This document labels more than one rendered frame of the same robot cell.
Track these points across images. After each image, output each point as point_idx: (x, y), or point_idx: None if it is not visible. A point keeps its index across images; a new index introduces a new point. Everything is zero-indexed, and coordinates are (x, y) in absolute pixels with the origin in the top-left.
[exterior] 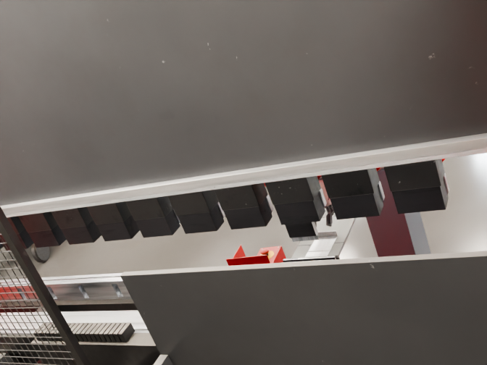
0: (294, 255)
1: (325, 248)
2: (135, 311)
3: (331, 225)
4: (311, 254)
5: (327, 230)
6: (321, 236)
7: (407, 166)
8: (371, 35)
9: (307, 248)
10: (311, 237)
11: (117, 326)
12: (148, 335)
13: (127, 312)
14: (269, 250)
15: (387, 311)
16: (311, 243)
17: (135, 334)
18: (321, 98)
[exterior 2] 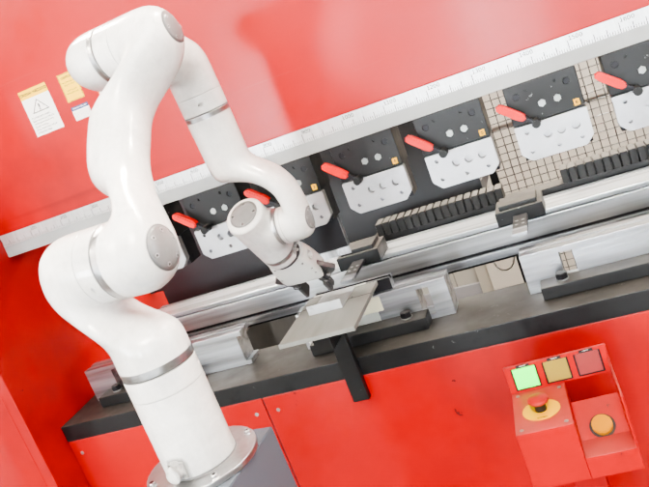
0: (372, 283)
1: (325, 300)
2: (605, 190)
3: (306, 297)
4: (346, 289)
5: (324, 318)
6: (333, 307)
7: None
8: None
9: (353, 294)
10: (322, 256)
11: (577, 162)
12: (537, 189)
13: (620, 186)
14: (543, 421)
15: None
16: (348, 300)
17: (558, 184)
18: None
